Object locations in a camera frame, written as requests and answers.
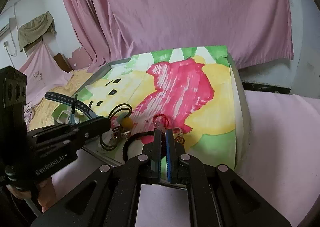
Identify large pink curtain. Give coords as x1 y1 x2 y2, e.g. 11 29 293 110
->
92 0 293 69

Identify red string bracelet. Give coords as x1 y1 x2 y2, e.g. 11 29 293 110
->
152 113 170 133

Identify left hand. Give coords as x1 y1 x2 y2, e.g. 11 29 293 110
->
6 177 57 212

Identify colourful cartoon tray box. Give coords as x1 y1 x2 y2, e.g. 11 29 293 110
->
72 45 252 170

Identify yellow bed sheet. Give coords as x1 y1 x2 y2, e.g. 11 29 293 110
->
27 69 93 132

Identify narrow pink curtain panel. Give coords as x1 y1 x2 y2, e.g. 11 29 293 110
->
63 0 110 72

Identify gold earrings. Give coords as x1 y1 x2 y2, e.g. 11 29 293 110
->
172 127 185 144

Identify pink draped sheet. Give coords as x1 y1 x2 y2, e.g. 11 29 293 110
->
19 42 73 107

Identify olive green hanging cloth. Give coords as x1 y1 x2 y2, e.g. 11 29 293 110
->
18 11 56 51

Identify pink table cloth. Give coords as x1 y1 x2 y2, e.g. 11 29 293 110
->
53 91 319 226

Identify black fuzzy hair tie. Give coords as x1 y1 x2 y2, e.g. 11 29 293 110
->
121 130 156 164

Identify brown hair tie yellow bead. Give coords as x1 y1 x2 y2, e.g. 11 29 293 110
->
99 103 133 152

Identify white air conditioner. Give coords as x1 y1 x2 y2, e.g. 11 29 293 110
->
0 23 10 37

